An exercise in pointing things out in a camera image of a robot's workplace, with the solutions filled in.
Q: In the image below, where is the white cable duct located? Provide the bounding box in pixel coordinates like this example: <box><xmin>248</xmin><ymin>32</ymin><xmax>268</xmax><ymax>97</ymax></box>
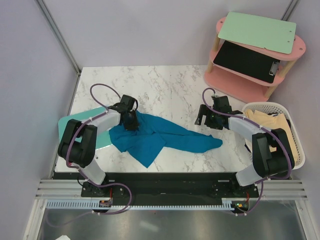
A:
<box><xmin>46</xmin><ymin>199</ymin><xmax>235</xmax><ymax>211</ymax></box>

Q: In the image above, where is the beige t shirt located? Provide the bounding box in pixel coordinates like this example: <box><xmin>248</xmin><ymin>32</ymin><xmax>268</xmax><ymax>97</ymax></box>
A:
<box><xmin>244</xmin><ymin>109</ymin><xmax>299</xmax><ymax>163</ymax></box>

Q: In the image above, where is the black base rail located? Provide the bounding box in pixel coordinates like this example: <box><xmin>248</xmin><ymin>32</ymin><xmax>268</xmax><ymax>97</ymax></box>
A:
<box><xmin>52</xmin><ymin>171</ymin><xmax>261</xmax><ymax>207</ymax></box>

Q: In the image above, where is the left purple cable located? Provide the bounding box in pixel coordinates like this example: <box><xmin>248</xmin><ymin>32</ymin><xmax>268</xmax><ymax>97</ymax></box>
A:
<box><xmin>46</xmin><ymin>83</ymin><xmax>133</xmax><ymax>228</ymax></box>

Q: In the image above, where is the aluminium extrusion rail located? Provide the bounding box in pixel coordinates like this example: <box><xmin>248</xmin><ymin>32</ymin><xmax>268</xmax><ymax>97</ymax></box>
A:
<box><xmin>36</xmin><ymin>179</ymin><xmax>308</xmax><ymax>201</ymax></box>

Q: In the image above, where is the pink three tier shelf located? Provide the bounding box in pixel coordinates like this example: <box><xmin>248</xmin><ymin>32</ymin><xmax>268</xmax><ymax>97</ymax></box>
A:
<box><xmin>204</xmin><ymin>17</ymin><xmax>306</xmax><ymax>103</ymax></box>

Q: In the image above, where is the green board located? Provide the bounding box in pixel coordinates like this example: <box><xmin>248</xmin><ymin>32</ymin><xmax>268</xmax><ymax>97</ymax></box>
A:
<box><xmin>218</xmin><ymin>12</ymin><xmax>297</xmax><ymax>54</ymax></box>

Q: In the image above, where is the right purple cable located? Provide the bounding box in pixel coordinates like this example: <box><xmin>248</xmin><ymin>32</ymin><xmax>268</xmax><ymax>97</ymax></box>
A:
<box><xmin>202</xmin><ymin>87</ymin><xmax>296</xmax><ymax>217</ymax></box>

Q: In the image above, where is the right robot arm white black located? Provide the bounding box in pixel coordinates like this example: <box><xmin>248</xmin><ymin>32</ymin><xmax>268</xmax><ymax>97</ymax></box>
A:
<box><xmin>195</xmin><ymin>96</ymin><xmax>295</xmax><ymax>197</ymax></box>

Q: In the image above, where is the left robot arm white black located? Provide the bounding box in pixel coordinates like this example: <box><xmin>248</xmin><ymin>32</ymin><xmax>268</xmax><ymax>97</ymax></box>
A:
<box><xmin>57</xmin><ymin>95</ymin><xmax>139</xmax><ymax>197</ymax></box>

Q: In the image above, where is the aluminium frame post left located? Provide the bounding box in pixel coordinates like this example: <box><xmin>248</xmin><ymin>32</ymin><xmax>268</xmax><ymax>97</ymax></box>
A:
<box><xmin>35</xmin><ymin>0</ymin><xmax>82</xmax><ymax>76</ymax></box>

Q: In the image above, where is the black clipboard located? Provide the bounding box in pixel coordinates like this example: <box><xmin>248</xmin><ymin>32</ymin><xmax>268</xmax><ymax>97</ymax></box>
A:
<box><xmin>213</xmin><ymin>41</ymin><xmax>280</xmax><ymax>84</ymax></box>

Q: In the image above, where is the purple cable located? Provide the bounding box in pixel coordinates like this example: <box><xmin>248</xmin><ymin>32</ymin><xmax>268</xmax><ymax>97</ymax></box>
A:
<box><xmin>202</xmin><ymin>87</ymin><xmax>296</xmax><ymax>217</ymax></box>
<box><xmin>46</xmin><ymin>83</ymin><xmax>133</xmax><ymax>228</ymax></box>

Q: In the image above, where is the aluminium frame post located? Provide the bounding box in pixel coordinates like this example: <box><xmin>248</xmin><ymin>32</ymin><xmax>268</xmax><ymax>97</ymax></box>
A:
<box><xmin>35</xmin><ymin>0</ymin><xmax>82</xmax><ymax>76</ymax></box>
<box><xmin>280</xmin><ymin>0</ymin><xmax>297</xmax><ymax>21</ymax></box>

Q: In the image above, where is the blue t shirt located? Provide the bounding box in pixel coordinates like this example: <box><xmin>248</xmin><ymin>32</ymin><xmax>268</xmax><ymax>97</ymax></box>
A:
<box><xmin>109</xmin><ymin>112</ymin><xmax>223</xmax><ymax>168</ymax></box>

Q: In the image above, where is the teal cutting board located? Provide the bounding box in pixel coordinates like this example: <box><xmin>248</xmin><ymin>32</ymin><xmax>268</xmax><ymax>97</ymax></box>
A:
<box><xmin>58</xmin><ymin>107</ymin><xmax>121</xmax><ymax>150</ymax></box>

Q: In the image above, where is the aluminium frame post right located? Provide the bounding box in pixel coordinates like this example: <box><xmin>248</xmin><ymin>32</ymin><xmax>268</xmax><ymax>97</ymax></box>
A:
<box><xmin>280</xmin><ymin>0</ymin><xmax>297</xmax><ymax>21</ymax></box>

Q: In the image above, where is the white laundry basket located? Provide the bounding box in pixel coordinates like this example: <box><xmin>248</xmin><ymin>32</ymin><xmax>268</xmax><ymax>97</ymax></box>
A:
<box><xmin>242</xmin><ymin>102</ymin><xmax>305</xmax><ymax>170</ymax></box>

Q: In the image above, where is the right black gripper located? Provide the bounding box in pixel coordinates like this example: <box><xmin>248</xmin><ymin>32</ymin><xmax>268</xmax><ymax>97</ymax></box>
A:
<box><xmin>194</xmin><ymin>104</ymin><xmax>223</xmax><ymax>130</ymax></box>

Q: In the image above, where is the white paper scrap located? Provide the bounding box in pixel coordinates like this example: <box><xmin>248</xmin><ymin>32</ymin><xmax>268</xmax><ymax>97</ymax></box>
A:
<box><xmin>56</xmin><ymin>235</ymin><xmax>71</xmax><ymax>240</ymax></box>

